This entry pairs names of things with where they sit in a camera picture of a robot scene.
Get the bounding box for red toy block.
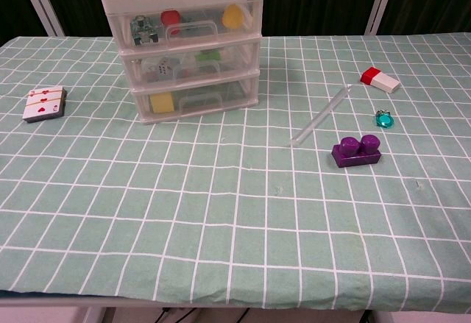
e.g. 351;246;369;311
160;10;181;35

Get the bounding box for clear drawer with circuit board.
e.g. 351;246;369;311
127;1;259;47

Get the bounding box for white dice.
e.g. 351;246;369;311
154;57;174;78

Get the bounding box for green circuit board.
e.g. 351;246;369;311
130;14;160;47

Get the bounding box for white thin stick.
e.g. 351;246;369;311
290;83;353;146

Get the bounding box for yellow cube block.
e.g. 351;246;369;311
149;93;176;113

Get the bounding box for clear drawer with dice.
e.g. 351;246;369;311
129;45;255;83

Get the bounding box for clear drawer with yellow cube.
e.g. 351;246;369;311
138;79;254;115

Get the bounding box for purple building brick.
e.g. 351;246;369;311
331;135;382;168

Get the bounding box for red and white block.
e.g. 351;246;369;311
360;66;401;93

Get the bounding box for teal keychain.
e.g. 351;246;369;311
374;108;395;129

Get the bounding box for green checked tablecloth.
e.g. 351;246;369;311
0;32;471;302

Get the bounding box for green toy block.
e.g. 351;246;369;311
194;50;222;70

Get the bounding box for yellow rounded toy block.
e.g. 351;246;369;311
222;4;248;29

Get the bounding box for playing card deck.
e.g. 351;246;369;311
21;85;68;122

